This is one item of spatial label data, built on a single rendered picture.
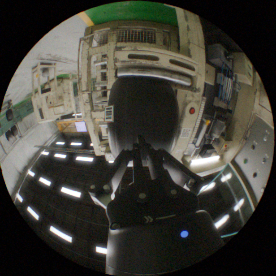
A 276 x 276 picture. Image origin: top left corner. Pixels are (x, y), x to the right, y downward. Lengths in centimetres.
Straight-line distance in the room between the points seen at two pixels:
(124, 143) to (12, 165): 1133
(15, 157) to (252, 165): 1198
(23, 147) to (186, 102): 1180
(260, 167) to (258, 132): 19
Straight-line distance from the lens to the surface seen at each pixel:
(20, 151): 1153
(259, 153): 68
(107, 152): 104
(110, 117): 32
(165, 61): 39
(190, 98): 56
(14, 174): 1161
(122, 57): 38
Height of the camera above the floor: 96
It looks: 34 degrees up
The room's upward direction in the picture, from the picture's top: 178 degrees counter-clockwise
